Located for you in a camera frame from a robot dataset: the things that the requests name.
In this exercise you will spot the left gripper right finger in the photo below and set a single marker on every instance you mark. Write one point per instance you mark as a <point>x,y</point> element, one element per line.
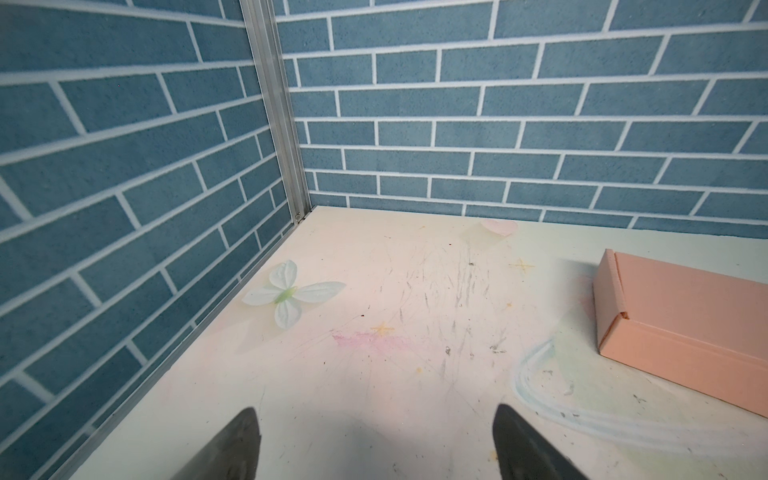
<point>523,453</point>

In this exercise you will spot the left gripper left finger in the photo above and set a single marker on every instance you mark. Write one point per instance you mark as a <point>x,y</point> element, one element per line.
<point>232,453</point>

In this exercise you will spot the orange paper box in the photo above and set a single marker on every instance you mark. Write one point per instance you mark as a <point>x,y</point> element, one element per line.
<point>701,330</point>

